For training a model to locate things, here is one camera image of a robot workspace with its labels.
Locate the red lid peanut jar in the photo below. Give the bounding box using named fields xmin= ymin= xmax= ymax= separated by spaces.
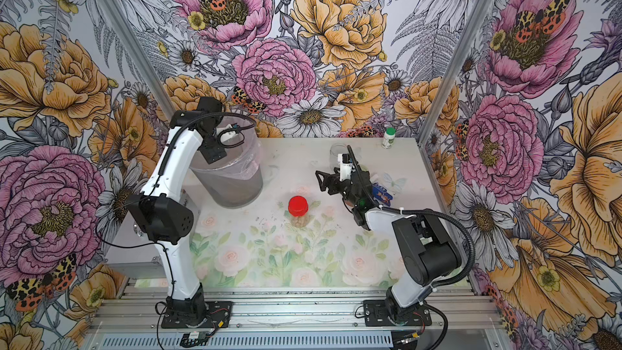
xmin=288 ymin=195 xmax=309 ymax=228

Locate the green lid peanut jar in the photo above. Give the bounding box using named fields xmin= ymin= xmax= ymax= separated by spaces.
xmin=329 ymin=143 xmax=348 ymax=170

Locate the mesh bin with pink bag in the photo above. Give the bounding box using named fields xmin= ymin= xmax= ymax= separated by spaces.
xmin=190 ymin=117 xmax=263 ymax=208

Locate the right aluminium corner post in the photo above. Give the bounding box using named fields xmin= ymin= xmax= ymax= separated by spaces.
xmin=418 ymin=0 xmax=494 ymax=150

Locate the aluminium corner post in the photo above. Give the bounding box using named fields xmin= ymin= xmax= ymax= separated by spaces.
xmin=97 ymin=0 xmax=176 ymax=121
xmin=418 ymin=0 xmax=494 ymax=150

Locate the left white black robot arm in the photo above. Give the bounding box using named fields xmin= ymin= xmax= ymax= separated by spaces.
xmin=127 ymin=97 xmax=224 ymax=328

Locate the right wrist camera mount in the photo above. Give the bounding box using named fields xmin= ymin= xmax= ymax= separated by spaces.
xmin=337 ymin=153 xmax=353 ymax=181

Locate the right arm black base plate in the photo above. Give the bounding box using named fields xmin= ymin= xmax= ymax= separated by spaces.
xmin=363 ymin=300 xmax=432 ymax=327

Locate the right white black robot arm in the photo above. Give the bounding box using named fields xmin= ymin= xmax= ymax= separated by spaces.
xmin=315 ymin=170 xmax=463 ymax=325

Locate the left black cable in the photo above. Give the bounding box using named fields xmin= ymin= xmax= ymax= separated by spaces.
xmin=94 ymin=111 xmax=258 ymax=302

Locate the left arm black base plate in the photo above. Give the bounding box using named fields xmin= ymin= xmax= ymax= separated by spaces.
xmin=160 ymin=301 xmax=233 ymax=330

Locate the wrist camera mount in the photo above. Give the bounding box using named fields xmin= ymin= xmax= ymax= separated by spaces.
xmin=337 ymin=153 xmax=353 ymax=181
xmin=220 ymin=127 xmax=245 ymax=147

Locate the left aluminium corner post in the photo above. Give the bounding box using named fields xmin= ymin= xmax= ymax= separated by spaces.
xmin=97 ymin=0 xmax=176 ymax=121

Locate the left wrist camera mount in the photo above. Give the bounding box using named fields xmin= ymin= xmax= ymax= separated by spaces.
xmin=220 ymin=127 xmax=245 ymax=147

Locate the blue gauze bandage packet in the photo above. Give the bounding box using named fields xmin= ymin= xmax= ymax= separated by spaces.
xmin=372 ymin=182 xmax=393 ymax=207

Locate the white bottle green cap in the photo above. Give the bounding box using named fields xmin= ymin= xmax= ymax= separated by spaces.
xmin=382 ymin=127 xmax=396 ymax=149

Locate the right black corrugated cable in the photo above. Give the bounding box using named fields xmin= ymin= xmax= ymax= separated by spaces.
xmin=346 ymin=144 xmax=476 ymax=350

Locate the aluminium rail frame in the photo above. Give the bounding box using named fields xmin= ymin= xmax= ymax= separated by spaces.
xmin=84 ymin=286 xmax=511 ymax=349

